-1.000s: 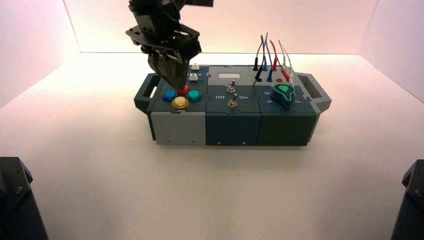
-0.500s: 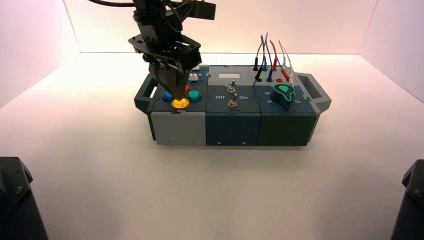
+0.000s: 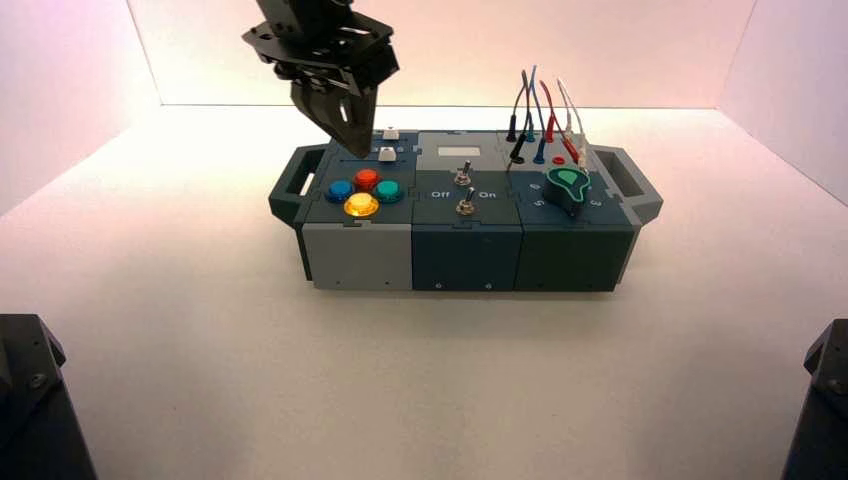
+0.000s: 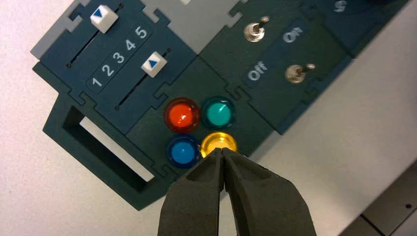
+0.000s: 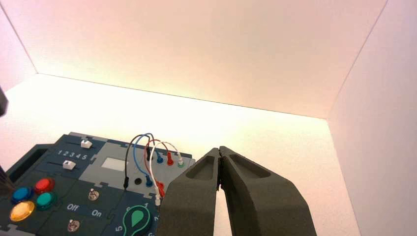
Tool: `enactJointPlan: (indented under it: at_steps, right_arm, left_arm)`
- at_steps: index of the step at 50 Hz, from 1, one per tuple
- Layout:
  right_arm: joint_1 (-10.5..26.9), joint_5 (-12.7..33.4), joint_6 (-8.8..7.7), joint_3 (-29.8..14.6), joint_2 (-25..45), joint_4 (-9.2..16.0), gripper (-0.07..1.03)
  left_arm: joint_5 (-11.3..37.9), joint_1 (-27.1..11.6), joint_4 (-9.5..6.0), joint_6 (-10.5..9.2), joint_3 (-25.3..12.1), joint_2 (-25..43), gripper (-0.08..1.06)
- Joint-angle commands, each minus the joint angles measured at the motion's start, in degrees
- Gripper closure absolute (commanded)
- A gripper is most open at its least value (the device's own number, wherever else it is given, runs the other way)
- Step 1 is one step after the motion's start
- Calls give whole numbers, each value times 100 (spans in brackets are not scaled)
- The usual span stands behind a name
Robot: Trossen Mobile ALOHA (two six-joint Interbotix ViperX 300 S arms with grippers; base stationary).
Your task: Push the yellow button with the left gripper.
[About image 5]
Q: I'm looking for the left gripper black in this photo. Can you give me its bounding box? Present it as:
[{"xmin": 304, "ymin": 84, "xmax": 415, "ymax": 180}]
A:
[{"xmin": 0, "ymin": 86, "xmax": 15, "ymax": 198}]

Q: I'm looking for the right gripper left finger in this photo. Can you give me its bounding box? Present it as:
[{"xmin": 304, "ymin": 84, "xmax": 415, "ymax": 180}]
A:
[{"xmin": 156, "ymin": 147, "xmax": 221, "ymax": 236}]

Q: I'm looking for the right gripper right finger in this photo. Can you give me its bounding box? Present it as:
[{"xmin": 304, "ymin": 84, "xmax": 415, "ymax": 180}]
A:
[{"xmin": 219, "ymin": 146, "xmax": 318, "ymax": 236}]

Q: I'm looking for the blue round push button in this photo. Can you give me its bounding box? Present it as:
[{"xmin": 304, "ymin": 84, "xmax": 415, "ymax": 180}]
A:
[{"xmin": 11, "ymin": 186, "xmax": 34, "ymax": 205}]

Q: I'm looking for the yellow round push button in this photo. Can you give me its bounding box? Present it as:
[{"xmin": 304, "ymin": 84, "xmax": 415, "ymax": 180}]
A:
[{"xmin": 9, "ymin": 200, "xmax": 36, "ymax": 222}]

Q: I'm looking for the red round push button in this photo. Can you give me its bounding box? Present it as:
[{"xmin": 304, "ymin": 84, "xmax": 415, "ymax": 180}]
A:
[{"xmin": 34, "ymin": 177, "xmax": 56, "ymax": 195}]

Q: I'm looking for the green round push button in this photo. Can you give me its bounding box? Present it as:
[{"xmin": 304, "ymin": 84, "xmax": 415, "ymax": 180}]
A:
[{"xmin": 35, "ymin": 192, "xmax": 58, "ymax": 211}]

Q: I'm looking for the black green rotary knob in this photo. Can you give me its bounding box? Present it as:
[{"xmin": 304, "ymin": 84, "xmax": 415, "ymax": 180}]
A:
[{"xmin": 122, "ymin": 205, "xmax": 152, "ymax": 236}]

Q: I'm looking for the dark teal grey control box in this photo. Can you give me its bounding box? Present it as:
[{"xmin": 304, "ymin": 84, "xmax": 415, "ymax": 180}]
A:
[{"xmin": 0, "ymin": 132, "xmax": 196, "ymax": 236}]

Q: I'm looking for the white jumper cable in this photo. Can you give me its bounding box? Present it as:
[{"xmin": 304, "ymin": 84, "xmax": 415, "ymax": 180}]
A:
[{"xmin": 149, "ymin": 141, "xmax": 185, "ymax": 207}]

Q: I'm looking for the blue jumper cable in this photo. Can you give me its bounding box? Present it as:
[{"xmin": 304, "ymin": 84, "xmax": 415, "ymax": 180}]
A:
[{"xmin": 133, "ymin": 132, "xmax": 164, "ymax": 188}]

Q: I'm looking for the black jumper cable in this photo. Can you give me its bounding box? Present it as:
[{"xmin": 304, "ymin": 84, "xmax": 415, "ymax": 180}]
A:
[{"xmin": 123, "ymin": 134, "xmax": 154, "ymax": 191}]

